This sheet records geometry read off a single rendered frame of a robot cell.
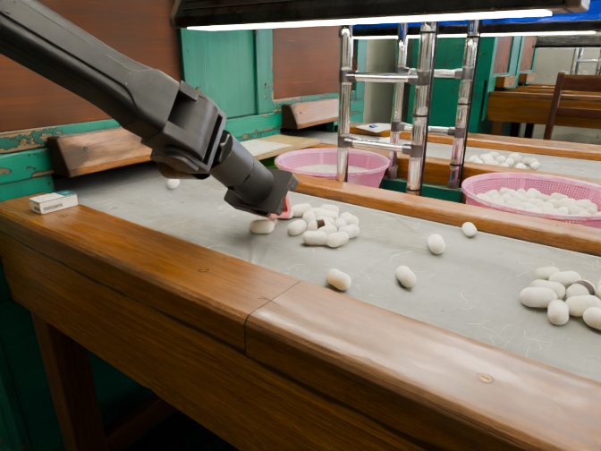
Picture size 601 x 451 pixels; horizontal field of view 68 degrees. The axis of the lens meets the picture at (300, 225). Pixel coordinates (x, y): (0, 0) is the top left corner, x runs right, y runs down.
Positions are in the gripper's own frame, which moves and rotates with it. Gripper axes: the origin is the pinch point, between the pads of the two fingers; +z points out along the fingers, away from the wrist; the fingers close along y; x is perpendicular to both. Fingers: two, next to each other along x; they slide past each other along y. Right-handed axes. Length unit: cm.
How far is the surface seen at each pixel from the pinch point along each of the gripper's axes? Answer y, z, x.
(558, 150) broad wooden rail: -29, 62, -53
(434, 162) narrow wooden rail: -7.7, 35.4, -30.8
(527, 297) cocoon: -36.9, -4.2, 4.4
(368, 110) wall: 121, 213, -161
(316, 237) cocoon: -9.3, -3.7, 3.8
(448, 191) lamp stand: -12.7, 36.4, -24.7
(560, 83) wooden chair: -9, 182, -167
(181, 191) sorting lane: 27.9, 2.7, 0.1
